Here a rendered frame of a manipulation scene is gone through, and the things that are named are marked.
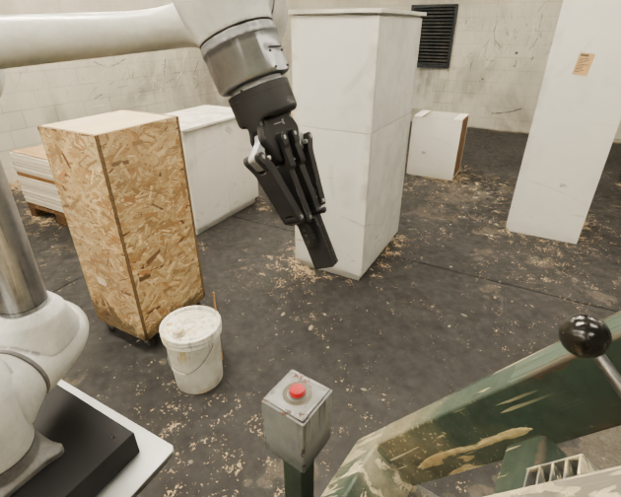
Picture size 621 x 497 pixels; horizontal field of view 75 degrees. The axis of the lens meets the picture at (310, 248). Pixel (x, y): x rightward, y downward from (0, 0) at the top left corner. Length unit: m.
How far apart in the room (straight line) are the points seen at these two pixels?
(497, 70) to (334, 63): 5.90
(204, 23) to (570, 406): 0.67
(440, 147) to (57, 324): 4.72
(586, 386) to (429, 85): 8.05
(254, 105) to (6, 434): 0.82
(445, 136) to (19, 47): 4.86
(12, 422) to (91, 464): 0.19
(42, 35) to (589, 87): 3.63
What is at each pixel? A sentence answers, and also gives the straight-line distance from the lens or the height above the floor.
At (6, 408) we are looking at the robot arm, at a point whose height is 1.02.
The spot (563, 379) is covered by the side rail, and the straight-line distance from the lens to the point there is 0.67.
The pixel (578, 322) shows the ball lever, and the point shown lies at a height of 1.45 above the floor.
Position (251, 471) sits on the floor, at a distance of 1.99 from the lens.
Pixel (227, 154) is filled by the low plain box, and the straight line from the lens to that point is 3.94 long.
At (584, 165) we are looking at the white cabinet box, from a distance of 4.00.
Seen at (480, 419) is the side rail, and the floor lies 1.11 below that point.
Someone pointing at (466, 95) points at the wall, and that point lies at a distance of 8.43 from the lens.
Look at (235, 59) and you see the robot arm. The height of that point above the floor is 1.63.
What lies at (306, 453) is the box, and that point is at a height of 0.83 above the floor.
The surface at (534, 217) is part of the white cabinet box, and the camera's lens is 4.14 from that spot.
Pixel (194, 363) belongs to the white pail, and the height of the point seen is 0.22.
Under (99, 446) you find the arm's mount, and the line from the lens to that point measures 1.14.
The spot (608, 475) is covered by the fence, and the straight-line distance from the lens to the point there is 0.48.
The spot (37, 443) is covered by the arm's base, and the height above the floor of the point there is 0.86.
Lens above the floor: 1.67
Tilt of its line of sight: 29 degrees down
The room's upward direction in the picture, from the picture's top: straight up
